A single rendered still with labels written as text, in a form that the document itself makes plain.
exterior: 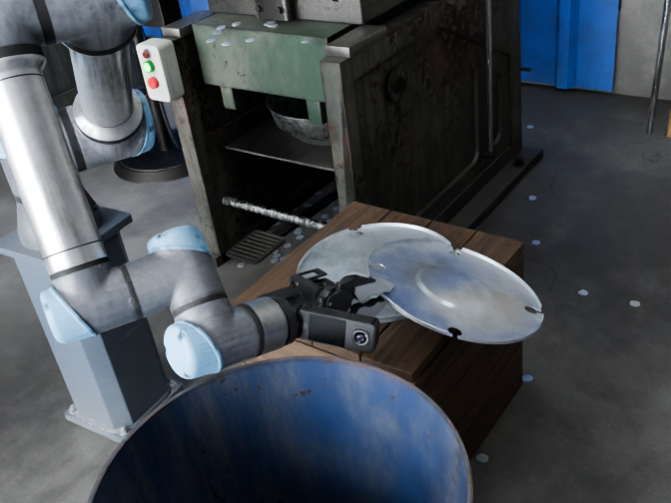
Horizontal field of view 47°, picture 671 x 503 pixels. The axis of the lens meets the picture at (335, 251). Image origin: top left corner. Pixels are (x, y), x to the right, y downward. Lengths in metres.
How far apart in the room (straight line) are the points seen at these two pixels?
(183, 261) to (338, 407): 0.28
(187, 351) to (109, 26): 0.43
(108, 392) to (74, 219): 0.69
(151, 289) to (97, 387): 0.65
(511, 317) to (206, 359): 0.50
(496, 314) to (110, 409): 0.83
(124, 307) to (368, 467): 0.40
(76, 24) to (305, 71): 0.75
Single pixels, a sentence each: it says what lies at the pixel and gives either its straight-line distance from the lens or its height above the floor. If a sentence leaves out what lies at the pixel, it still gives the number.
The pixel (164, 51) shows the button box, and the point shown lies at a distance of 1.86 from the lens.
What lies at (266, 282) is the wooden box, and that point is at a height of 0.35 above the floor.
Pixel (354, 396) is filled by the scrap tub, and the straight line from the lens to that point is 1.04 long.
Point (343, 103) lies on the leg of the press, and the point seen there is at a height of 0.54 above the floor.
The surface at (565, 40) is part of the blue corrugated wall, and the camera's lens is 2.91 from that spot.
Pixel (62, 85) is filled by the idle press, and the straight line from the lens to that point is 3.34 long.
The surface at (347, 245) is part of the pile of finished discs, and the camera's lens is 1.45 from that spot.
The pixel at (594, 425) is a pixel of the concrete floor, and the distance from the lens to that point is 1.60.
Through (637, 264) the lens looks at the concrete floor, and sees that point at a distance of 2.03.
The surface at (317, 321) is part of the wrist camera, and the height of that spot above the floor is 0.49.
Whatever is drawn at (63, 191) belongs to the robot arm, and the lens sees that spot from 1.02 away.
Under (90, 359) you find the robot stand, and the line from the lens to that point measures 1.59.
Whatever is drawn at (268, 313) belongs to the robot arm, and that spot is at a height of 0.52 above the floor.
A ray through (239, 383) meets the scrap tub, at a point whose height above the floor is 0.46.
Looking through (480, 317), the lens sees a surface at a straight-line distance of 1.21.
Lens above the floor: 1.14
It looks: 33 degrees down
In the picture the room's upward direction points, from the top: 8 degrees counter-clockwise
